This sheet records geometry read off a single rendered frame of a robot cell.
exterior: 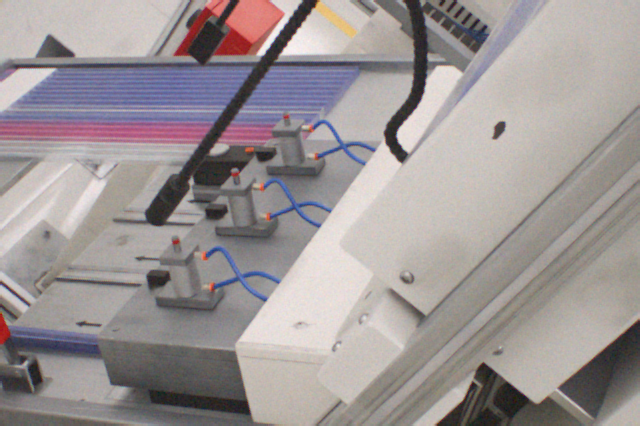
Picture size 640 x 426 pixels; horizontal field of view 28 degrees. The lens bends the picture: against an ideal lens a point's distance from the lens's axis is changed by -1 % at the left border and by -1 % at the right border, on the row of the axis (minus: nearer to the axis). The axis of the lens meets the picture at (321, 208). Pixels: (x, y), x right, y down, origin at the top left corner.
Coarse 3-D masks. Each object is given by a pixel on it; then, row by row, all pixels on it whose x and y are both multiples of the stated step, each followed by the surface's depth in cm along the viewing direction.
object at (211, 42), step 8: (208, 24) 118; (216, 24) 118; (200, 32) 119; (208, 32) 119; (216, 32) 118; (224, 32) 118; (200, 40) 119; (208, 40) 119; (216, 40) 119; (192, 48) 120; (200, 48) 120; (208, 48) 120; (216, 48) 120; (192, 56) 121; (200, 56) 120; (208, 56) 120
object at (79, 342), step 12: (12, 336) 111; (24, 336) 111; (36, 336) 110; (48, 336) 110; (60, 336) 110; (72, 336) 109; (84, 336) 109; (60, 348) 110; (72, 348) 109; (84, 348) 109; (96, 348) 108
